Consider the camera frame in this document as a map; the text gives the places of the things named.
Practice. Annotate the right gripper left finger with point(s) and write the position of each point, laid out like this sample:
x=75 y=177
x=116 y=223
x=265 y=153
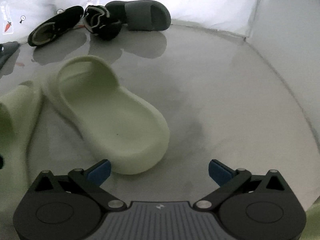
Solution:
x=71 y=206

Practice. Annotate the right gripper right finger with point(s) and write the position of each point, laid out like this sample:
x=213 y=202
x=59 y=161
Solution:
x=251 y=206

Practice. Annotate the light green slide sandal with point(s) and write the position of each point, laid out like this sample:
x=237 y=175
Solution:
x=114 y=123

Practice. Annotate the black sneaker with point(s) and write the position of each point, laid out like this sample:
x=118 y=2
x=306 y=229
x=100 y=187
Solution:
x=55 y=27

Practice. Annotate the black fur-lined shoe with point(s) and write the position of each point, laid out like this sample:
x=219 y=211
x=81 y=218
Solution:
x=101 y=23

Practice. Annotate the dark grey slide sandal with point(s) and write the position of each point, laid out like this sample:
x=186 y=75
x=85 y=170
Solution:
x=141 y=15

